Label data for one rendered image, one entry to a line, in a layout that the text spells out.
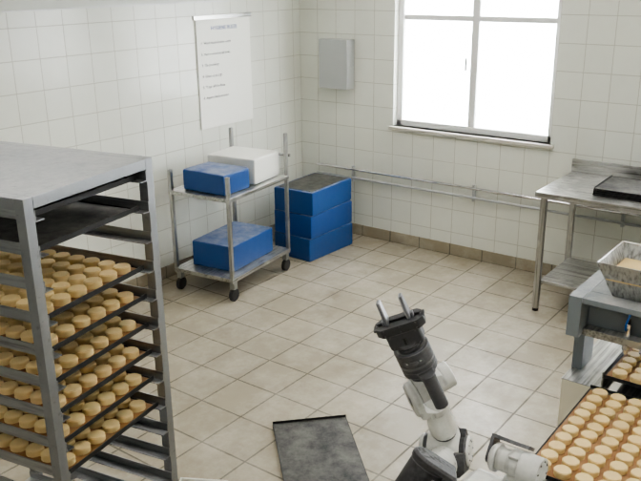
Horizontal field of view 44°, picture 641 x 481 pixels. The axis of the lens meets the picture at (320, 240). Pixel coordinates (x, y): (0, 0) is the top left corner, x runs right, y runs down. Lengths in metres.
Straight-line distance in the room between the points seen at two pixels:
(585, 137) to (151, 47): 3.26
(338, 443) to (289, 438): 0.26
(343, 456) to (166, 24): 3.52
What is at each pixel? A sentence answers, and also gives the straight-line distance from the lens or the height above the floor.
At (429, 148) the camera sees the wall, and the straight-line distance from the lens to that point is 6.70.
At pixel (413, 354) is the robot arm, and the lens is 1.87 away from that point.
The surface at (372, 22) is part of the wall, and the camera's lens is 6.87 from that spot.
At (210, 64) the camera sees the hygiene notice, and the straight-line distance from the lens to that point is 6.45.
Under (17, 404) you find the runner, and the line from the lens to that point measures 2.26.
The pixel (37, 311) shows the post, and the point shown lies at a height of 1.54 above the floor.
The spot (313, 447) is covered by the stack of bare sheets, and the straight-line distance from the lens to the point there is 4.13.
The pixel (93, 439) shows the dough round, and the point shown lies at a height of 1.06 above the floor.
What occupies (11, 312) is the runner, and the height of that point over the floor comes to 1.50.
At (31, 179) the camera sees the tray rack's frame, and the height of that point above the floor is 1.82.
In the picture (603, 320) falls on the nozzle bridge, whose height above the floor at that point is 1.08.
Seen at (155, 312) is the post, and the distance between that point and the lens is 2.39.
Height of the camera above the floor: 2.30
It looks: 19 degrees down
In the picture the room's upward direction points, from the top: 1 degrees counter-clockwise
